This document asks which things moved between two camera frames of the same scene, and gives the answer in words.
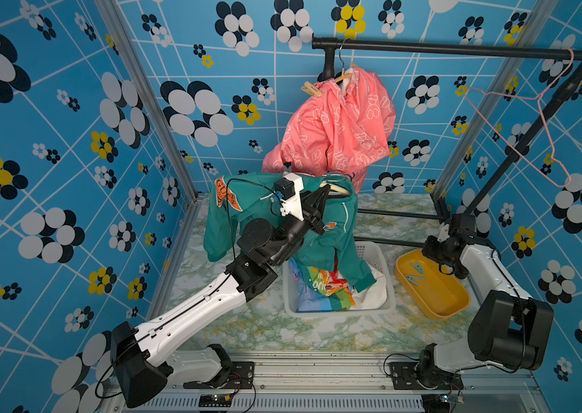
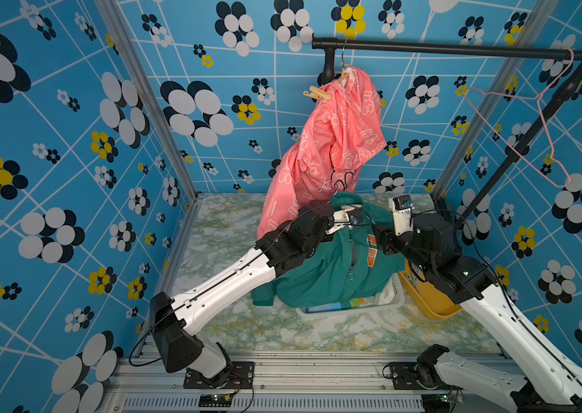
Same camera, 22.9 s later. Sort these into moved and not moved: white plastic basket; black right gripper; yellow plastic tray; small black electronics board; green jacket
Moved: white plastic basket; black right gripper; green jacket
Not moved: small black electronics board; yellow plastic tray
